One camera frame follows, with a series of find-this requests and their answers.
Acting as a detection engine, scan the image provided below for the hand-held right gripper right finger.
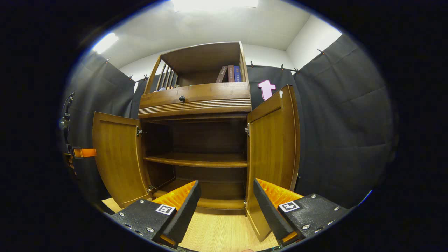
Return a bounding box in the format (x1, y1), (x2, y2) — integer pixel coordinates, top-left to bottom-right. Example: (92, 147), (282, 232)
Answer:
(253, 178), (352, 247)

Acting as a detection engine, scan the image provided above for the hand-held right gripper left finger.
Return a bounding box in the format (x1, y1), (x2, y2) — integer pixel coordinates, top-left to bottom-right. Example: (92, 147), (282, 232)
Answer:
(110, 180), (202, 248)

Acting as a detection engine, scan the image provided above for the wooden cabinet door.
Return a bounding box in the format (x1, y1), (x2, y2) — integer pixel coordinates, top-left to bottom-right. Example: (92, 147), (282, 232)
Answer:
(245, 84), (301, 243)
(92, 111), (152, 209)

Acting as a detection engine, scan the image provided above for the wooden inner cabinet shelf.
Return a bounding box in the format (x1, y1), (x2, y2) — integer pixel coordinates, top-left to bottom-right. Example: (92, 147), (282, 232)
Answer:
(143, 152), (248, 168)

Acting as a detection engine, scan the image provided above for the small ceiling light panel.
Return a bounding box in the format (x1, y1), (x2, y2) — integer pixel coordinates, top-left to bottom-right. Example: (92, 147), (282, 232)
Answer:
(92, 33), (119, 55)

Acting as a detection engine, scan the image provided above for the wooden drawer with black knob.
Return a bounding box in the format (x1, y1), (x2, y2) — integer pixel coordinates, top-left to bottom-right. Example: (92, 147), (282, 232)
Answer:
(139, 82), (252, 109)

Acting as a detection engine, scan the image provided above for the large ceiling light panel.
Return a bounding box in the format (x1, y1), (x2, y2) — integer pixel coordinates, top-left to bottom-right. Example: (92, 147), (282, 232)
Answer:
(171, 0), (259, 13)

